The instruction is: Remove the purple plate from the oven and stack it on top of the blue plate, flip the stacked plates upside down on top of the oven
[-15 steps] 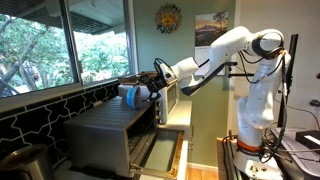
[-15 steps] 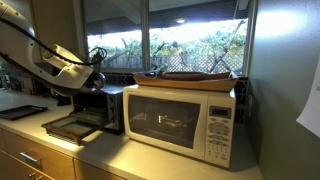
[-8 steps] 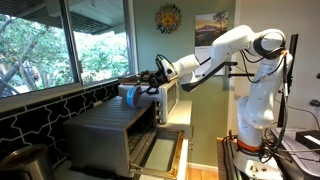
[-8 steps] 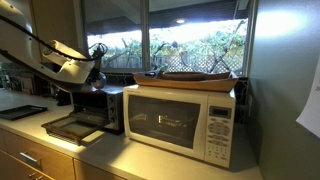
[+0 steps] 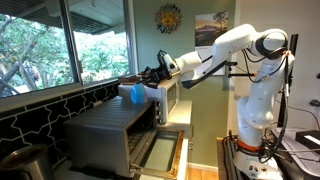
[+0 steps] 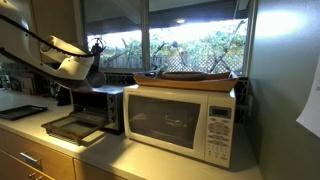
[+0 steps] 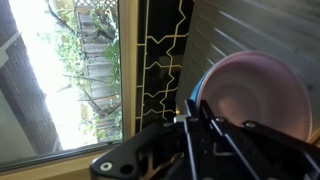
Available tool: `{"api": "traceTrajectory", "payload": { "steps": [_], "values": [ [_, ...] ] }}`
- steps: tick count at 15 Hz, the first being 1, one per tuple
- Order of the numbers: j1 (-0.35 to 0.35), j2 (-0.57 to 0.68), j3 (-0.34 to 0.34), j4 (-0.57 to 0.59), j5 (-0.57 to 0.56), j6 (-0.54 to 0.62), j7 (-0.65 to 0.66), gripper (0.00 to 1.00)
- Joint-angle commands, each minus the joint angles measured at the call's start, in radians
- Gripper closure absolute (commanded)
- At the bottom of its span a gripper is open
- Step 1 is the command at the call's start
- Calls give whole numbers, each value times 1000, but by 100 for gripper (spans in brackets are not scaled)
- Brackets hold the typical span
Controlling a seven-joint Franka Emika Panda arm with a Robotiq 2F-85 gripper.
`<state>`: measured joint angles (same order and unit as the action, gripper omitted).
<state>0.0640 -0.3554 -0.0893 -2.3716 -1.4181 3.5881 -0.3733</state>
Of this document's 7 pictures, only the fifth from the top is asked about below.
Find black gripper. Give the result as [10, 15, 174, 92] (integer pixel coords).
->
[138, 64, 170, 90]

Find blue plastic plate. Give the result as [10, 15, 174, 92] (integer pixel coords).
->
[129, 82, 148, 106]

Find white microwave oven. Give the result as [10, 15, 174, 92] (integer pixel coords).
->
[117, 77, 181, 125]

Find silver toaster oven body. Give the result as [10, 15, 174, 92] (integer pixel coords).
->
[63, 95, 160, 178]

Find toaster oven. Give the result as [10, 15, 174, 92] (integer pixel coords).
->
[129, 128, 186, 180]

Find wooden tray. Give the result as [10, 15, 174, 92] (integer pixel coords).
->
[118, 70, 173, 87]

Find green garden trees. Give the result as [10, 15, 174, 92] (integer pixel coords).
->
[0, 13, 131, 98]

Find black upright pole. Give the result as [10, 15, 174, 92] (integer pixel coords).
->
[277, 33, 300, 129]

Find steel cooking pot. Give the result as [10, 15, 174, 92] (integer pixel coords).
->
[0, 143, 56, 180]

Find black flat box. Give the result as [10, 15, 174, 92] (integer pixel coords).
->
[295, 129, 320, 150]

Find gray robot cart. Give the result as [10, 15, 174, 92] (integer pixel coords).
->
[216, 126, 320, 180]

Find colourful sun wall ornament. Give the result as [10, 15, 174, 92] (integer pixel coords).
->
[154, 3, 183, 35]

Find landscape wall calendar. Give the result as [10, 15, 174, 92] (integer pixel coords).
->
[194, 11, 230, 76]

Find white window frame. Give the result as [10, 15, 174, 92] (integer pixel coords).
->
[0, 0, 140, 104]

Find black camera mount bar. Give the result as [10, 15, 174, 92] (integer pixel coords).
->
[226, 61, 258, 79]

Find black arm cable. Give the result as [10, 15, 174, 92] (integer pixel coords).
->
[240, 31, 292, 85]

